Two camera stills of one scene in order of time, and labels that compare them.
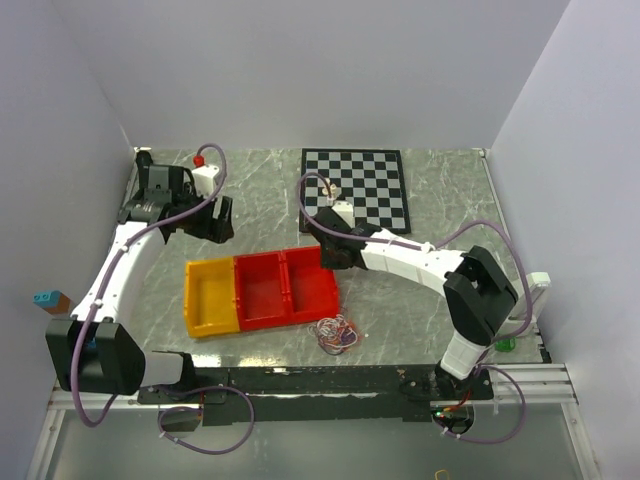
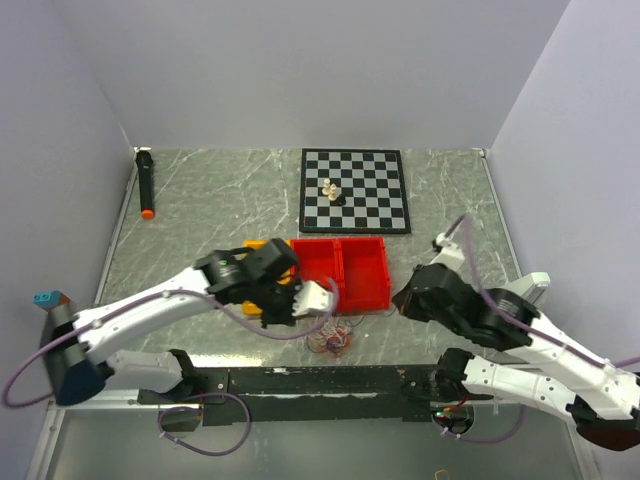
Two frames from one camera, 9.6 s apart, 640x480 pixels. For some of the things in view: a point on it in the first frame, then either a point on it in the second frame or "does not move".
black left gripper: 217,230 to 285,316
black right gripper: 328,262 to 405,300
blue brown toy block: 54,301 does not move
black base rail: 321,395 does not move
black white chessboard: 370,179 does not move
